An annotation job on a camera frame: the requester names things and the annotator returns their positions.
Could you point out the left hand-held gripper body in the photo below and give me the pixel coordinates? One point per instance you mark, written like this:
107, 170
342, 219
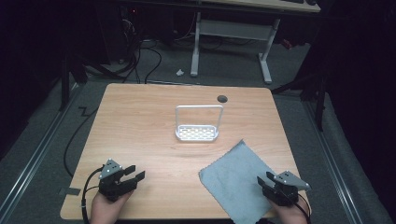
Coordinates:
112, 183

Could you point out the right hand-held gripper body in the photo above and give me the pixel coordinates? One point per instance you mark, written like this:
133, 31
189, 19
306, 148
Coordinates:
285, 189

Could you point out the grey cloth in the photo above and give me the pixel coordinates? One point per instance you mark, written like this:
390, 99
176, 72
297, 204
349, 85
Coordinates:
233, 180

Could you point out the person's right hand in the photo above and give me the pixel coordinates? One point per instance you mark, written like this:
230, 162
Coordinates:
292, 214

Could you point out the person's left hand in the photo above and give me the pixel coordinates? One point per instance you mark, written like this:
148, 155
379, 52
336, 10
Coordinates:
104, 211

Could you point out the grey tape strip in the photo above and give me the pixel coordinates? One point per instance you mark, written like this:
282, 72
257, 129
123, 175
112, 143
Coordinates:
70, 191

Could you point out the black stand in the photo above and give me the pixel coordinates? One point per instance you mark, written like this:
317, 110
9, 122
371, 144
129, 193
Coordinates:
65, 84
319, 102

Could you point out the crumpled white paper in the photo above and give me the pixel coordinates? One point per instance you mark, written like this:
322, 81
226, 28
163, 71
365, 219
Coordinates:
180, 72

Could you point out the red object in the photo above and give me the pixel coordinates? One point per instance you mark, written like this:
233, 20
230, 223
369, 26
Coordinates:
287, 44

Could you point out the white-framed desk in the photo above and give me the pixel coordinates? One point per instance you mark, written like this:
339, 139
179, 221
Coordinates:
236, 30

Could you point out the metal floor rail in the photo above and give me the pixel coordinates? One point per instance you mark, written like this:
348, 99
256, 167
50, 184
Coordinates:
334, 165
34, 158

